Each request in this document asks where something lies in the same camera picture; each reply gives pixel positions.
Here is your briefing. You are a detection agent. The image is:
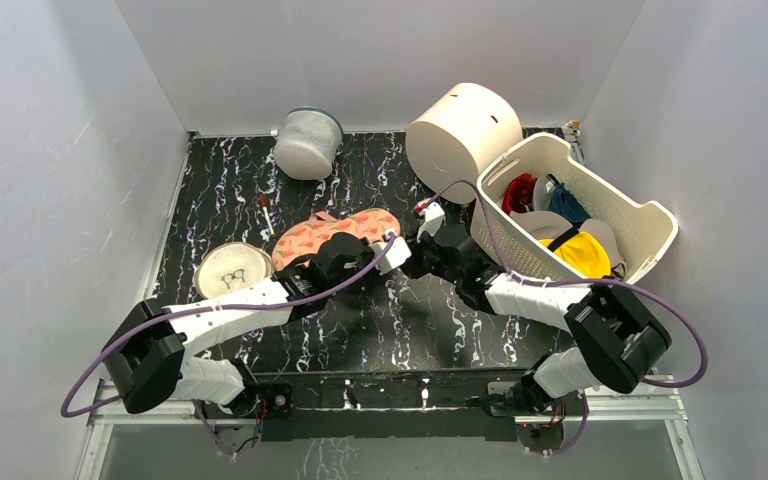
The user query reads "strawberry print mesh laundry bag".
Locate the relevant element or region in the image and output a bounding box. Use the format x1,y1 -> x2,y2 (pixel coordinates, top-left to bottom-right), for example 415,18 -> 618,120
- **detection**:
271,208 -> 401,271

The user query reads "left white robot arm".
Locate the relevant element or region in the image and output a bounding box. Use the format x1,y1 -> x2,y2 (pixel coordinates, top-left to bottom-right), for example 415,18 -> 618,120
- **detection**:
100,232 -> 400,417

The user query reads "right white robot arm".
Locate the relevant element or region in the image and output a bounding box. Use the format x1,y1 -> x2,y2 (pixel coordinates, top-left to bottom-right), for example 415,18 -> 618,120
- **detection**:
399,226 -> 672,414

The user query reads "cream perforated laundry basket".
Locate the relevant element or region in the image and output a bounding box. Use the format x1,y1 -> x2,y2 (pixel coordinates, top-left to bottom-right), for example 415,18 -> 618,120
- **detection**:
470,133 -> 679,284

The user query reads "yellow bra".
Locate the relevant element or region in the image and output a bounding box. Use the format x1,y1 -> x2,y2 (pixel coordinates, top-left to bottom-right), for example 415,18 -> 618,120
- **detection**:
539,231 -> 616,278

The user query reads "red garment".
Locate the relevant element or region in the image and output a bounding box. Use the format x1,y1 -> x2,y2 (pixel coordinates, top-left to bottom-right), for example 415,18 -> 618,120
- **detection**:
502,173 -> 537,215

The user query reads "small white red pen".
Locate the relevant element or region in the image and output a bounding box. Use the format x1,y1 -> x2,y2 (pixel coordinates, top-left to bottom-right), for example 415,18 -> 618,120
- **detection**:
258,194 -> 275,238

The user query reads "cream round tub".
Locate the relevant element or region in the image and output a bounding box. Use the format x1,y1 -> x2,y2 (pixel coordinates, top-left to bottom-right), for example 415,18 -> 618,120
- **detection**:
405,83 -> 523,204

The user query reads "blue garment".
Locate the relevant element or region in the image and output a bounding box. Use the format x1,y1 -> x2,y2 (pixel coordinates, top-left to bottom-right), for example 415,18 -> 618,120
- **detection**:
547,174 -> 592,227

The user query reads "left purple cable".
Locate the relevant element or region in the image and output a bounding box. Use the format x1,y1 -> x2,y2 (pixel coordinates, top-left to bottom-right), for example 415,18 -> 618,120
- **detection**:
60,228 -> 400,419

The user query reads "purple cable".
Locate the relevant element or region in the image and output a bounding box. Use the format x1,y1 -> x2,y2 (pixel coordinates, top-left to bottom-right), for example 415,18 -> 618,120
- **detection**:
60,228 -> 400,419
417,180 -> 709,390

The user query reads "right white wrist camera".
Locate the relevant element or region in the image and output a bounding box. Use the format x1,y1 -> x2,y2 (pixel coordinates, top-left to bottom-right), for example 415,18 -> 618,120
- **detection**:
415,199 -> 445,240

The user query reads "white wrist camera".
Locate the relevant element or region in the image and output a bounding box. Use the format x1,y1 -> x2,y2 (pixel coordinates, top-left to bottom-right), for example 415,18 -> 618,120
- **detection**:
369,229 -> 411,275
415,199 -> 445,240

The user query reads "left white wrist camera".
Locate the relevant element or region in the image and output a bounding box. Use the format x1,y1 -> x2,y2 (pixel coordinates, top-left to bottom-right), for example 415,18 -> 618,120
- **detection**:
369,229 -> 411,275

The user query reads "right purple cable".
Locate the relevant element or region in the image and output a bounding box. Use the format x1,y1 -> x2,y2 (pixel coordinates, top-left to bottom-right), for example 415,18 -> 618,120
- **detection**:
417,180 -> 709,390

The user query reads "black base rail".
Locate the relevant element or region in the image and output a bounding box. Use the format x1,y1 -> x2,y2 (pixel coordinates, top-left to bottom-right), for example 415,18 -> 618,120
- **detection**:
211,367 -> 597,444

